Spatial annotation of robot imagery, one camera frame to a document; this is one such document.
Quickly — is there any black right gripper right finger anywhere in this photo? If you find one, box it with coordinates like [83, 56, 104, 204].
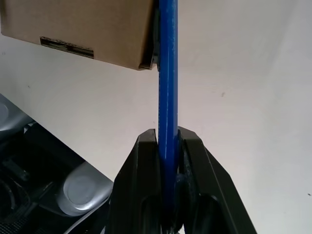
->
[175, 126, 259, 234]

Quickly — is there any brown cardboard box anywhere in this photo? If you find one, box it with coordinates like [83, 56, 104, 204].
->
[0, 0, 159, 72]

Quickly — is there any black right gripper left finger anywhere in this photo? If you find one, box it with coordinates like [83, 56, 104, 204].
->
[104, 128, 163, 234]

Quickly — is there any silver black robot torso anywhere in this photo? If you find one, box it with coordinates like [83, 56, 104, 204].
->
[0, 94, 116, 234]

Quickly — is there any blue pen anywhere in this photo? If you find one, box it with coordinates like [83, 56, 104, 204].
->
[151, 0, 194, 231]

